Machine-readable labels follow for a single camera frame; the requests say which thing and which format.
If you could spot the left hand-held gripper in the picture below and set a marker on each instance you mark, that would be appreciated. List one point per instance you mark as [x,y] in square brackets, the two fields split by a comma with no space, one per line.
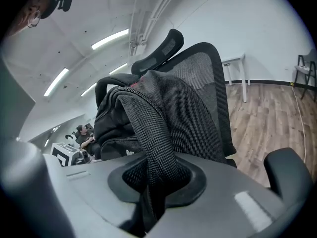
[63,154]

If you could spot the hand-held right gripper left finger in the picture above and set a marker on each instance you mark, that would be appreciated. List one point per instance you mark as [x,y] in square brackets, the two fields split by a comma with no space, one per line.
[89,182]

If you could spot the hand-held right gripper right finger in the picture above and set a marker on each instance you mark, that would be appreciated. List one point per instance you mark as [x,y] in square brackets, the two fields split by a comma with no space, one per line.
[223,207]

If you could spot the black backpack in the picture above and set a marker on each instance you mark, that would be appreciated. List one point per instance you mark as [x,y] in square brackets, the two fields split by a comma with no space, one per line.
[158,123]

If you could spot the black mesh office chair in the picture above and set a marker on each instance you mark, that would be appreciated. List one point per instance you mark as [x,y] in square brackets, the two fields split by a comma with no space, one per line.
[223,108]

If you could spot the long ceiling light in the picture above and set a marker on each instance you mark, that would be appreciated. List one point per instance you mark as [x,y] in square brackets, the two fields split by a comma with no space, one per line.
[110,39]
[88,89]
[118,69]
[56,82]

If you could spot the person's face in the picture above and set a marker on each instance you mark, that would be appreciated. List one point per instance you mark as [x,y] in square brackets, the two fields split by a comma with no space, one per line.
[29,14]

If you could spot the small white table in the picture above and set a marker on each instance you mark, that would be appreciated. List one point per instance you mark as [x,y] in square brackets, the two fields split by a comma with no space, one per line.
[239,63]

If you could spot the white ceiling pipes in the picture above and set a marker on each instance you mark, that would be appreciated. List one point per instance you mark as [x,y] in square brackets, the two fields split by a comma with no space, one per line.
[151,21]

